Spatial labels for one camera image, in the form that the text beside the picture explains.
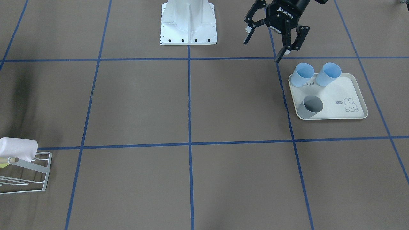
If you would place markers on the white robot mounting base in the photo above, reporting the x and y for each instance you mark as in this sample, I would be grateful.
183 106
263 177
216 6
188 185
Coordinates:
188 22

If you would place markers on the cream plastic tray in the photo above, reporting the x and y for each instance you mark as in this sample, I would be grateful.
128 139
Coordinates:
342 99

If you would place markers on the pink plastic cup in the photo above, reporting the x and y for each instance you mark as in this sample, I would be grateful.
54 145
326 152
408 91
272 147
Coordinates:
23 149

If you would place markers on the white wire cup rack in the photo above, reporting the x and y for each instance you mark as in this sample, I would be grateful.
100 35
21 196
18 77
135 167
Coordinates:
25 177

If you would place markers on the light blue cup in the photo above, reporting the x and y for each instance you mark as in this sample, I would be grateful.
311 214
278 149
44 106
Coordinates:
302 73
329 73

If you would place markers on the grey plastic cup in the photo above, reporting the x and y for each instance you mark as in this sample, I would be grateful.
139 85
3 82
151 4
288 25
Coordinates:
309 106

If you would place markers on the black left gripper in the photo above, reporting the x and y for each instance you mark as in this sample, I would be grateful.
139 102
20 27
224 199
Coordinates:
285 14

